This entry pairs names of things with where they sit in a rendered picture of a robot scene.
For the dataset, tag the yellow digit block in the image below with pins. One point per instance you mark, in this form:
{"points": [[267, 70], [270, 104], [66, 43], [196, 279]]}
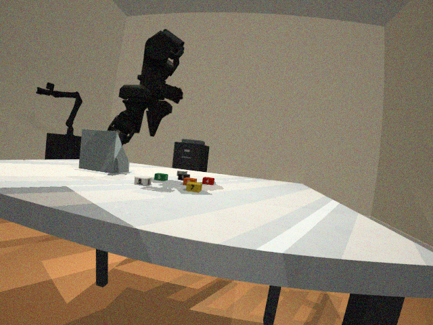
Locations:
{"points": [[194, 187]]}

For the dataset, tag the orange block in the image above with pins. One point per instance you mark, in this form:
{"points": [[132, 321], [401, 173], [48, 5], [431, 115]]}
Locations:
{"points": [[187, 179]]}

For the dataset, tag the green block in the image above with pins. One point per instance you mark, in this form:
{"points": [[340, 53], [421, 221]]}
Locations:
{"points": [[161, 177]]}

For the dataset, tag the red block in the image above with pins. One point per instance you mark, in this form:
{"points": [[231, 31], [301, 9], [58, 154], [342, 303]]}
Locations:
{"points": [[208, 180]]}

